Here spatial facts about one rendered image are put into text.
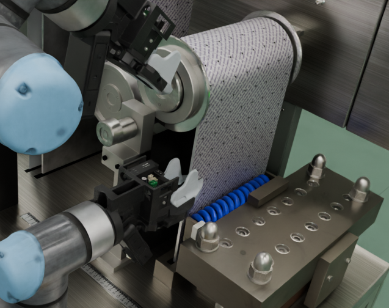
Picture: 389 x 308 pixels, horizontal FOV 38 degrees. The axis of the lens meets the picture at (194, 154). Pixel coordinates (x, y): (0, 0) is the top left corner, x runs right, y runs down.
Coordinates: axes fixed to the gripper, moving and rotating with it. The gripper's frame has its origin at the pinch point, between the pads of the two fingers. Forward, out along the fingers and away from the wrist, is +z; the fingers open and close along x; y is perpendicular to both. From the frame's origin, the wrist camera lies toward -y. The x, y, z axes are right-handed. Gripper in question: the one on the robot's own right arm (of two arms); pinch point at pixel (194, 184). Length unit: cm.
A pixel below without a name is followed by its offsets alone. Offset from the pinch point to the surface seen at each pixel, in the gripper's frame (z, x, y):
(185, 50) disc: -2.1, 4.1, 22.1
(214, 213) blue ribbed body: 2.5, -3.2, -5.2
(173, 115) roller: -3.4, 3.5, 12.3
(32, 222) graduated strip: -12.2, 26.8, -19.1
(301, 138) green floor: 214, 84, -109
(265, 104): 16.0, -0.2, 10.0
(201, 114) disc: -2.1, -0.6, 13.9
